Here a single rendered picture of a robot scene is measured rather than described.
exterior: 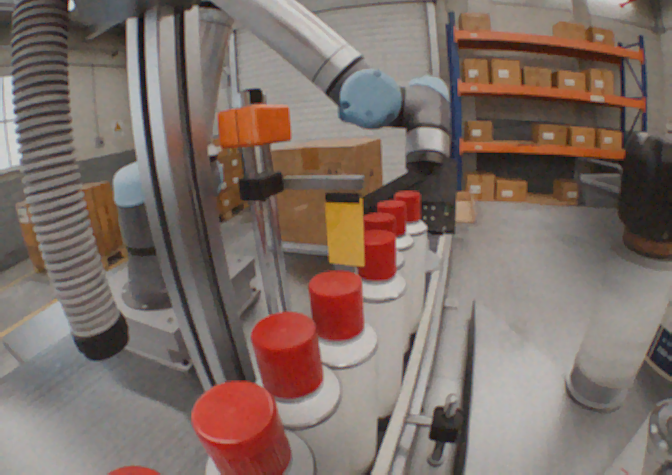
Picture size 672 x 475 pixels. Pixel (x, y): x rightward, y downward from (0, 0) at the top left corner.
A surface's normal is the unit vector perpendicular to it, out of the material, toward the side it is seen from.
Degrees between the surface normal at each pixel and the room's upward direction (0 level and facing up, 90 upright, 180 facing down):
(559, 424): 0
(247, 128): 90
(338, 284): 3
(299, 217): 90
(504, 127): 90
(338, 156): 90
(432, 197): 60
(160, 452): 0
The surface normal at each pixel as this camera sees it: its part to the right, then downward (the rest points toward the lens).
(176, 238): -0.37, 0.31
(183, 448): -0.07, -0.95
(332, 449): 0.66, 0.18
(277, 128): 0.93, 0.05
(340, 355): 0.00, -0.51
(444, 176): -0.36, -0.20
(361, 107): -0.11, 0.33
